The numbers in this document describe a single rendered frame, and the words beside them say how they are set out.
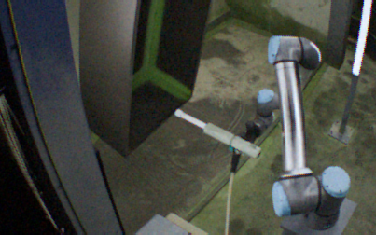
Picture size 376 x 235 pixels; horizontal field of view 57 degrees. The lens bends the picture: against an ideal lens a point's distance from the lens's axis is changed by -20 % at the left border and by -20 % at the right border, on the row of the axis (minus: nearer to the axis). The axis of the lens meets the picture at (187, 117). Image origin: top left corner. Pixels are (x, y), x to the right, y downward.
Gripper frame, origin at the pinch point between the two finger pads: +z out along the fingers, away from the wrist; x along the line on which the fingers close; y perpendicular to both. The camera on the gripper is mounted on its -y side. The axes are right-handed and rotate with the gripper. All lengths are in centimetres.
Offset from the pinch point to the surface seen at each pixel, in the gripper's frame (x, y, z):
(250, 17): 92, 25, -201
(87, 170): 4, -53, 90
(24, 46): 6, -99, 104
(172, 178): 43, 58, -11
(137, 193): 53, 61, 12
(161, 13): 71, -39, -30
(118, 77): 47, -35, 30
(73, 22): 161, -7, -35
